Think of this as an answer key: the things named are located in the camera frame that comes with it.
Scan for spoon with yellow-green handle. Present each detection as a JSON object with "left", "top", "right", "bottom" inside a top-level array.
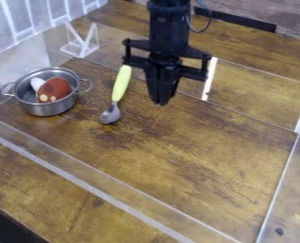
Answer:
[{"left": 99, "top": 65, "right": 132, "bottom": 123}]

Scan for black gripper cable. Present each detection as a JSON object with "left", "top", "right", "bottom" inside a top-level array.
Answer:
[{"left": 185, "top": 0, "right": 213, "bottom": 34}]

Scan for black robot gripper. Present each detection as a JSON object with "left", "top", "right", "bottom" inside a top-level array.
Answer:
[{"left": 122, "top": 0, "right": 213, "bottom": 105}]

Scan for red toy mushroom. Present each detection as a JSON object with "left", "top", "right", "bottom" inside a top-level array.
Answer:
[{"left": 30, "top": 77, "right": 71, "bottom": 103}]

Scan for black bar on wall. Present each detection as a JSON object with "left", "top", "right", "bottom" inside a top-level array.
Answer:
[{"left": 193, "top": 7, "right": 277, "bottom": 33}]

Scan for small silver pot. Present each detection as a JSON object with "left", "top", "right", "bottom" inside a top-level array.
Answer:
[{"left": 2, "top": 67, "right": 90, "bottom": 117}]

